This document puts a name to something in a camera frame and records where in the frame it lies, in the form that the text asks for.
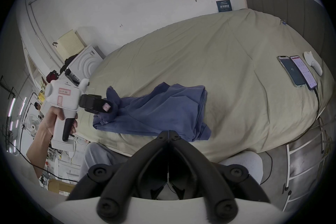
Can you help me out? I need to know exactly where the white metal rack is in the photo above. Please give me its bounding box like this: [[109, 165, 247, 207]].
[[283, 117, 334, 213]]

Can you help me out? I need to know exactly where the grey padded headboard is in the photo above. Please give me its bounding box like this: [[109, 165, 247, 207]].
[[243, 0, 332, 67]]

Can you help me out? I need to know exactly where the dark red bag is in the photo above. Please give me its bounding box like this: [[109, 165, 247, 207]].
[[46, 70, 59, 84]]

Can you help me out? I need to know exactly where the bed with beige sheet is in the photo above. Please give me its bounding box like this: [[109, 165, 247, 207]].
[[70, 8, 329, 163]]

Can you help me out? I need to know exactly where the person's left hand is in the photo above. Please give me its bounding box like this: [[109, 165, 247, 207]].
[[38, 106, 78, 142]]

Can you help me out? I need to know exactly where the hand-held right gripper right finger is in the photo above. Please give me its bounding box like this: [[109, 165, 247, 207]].
[[167, 131, 271, 221]]

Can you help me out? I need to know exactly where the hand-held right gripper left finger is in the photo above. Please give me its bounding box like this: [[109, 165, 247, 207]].
[[66, 131, 168, 221]]

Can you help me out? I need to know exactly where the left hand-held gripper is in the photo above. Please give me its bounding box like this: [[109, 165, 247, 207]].
[[41, 79, 119, 152]]

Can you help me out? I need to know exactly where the white standing fan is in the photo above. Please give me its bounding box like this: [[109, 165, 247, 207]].
[[24, 113, 43, 137]]

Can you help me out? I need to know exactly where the phone with pale screen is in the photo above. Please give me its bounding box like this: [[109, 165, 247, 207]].
[[289, 55, 318, 91]]

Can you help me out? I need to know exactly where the beige perforated board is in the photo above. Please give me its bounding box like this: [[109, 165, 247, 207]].
[[56, 30, 87, 61]]

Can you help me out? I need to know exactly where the white washing machine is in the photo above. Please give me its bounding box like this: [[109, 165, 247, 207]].
[[60, 44, 106, 86]]

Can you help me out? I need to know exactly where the black charging cable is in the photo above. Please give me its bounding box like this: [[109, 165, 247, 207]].
[[289, 89, 321, 145]]

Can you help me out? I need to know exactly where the phone with dark screen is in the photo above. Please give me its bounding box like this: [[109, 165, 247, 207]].
[[277, 55, 306, 87]]

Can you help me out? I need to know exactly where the white hand controller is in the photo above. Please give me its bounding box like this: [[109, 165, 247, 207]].
[[304, 51, 323, 76]]

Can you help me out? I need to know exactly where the person's left forearm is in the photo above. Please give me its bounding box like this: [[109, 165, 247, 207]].
[[26, 126, 53, 179]]

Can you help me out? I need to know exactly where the dark blue shirt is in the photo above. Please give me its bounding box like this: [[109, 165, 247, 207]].
[[93, 82, 212, 142]]

